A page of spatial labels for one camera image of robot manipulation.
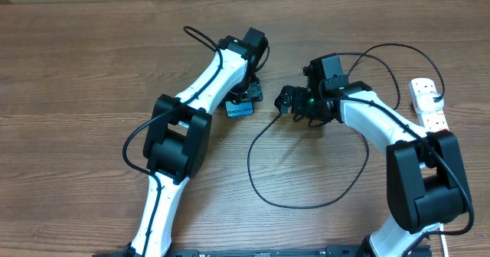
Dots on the white charger plug adapter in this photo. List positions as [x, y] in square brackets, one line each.
[428, 102]

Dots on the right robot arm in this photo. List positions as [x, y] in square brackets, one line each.
[426, 178]

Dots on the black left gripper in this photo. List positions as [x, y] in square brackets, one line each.
[253, 93]

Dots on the blue Samsung Galaxy phone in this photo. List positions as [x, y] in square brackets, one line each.
[238, 110]

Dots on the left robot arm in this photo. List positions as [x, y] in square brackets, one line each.
[179, 130]

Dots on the white power strip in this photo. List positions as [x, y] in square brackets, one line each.
[430, 113]

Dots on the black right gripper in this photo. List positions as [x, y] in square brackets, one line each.
[298, 95]

